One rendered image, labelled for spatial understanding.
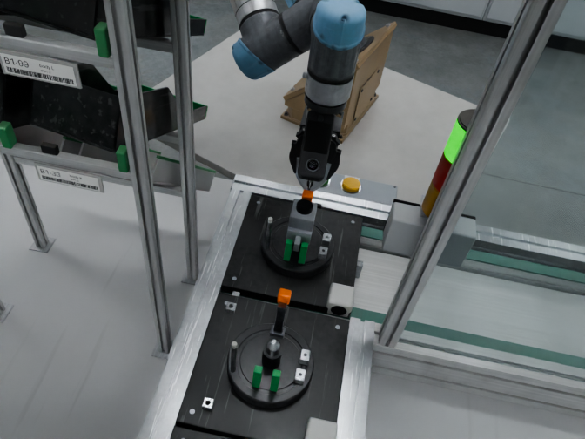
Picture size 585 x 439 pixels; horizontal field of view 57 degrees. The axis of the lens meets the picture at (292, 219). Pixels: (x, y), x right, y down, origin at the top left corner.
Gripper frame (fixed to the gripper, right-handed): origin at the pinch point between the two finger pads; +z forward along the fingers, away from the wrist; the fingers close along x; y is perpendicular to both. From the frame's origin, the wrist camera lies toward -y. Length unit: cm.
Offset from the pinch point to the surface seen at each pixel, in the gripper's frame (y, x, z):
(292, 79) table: 67, 13, 21
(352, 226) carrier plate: 2.6, -10.0, 10.3
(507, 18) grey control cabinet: 294, -100, 92
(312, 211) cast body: -6.6, -1.5, -1.3
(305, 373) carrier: -33.4, -5.8, 6.8
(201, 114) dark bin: -1.0, 20.3, -13.3
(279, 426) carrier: -41.0, -3.6, 10.3
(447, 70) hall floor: 241, -64, 108
